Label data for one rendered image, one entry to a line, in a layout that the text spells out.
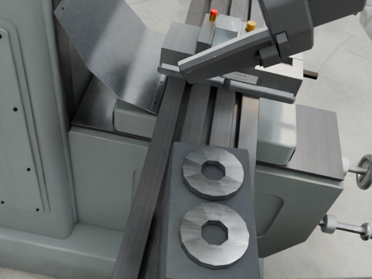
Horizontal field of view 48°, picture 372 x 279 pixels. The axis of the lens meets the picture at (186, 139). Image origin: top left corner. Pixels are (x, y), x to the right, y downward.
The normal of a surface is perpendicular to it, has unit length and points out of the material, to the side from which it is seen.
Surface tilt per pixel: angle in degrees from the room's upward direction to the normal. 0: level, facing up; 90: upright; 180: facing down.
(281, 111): 0
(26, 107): 88
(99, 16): 63
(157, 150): 0
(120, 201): 90
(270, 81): 90
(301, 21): 70
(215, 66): 110
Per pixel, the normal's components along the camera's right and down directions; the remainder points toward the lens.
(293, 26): -0.06, 0.48
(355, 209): 0.14, -0.65
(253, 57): 0.21, 0.92
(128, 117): -0.15, 0.73
